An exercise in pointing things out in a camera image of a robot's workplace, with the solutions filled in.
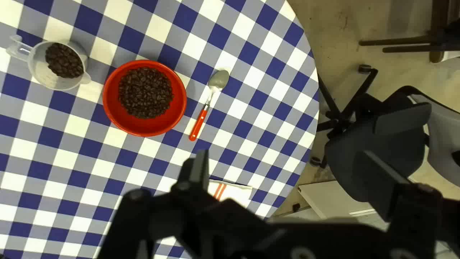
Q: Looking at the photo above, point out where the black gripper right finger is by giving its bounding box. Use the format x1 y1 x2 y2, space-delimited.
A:
355 151 412 212

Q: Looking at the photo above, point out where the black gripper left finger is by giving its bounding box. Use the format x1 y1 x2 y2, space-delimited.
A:
174 150 209 197

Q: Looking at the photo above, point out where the clear plastic measuring jar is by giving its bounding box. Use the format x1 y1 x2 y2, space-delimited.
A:
7 35 90 91

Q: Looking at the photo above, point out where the red bowl with beans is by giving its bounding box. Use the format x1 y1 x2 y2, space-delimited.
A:
102 59 186 137

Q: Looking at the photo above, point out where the white towel with orange stripes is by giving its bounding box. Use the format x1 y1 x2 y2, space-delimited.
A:
207 177 253 207

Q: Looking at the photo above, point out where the black office chair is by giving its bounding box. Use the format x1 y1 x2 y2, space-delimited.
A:
317 65 460 202

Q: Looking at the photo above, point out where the blue white checkered tablecloth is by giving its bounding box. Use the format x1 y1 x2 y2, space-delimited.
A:
0 0 319 259

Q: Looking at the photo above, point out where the red-handled metal spoon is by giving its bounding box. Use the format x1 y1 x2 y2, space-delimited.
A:
188 71 230 141

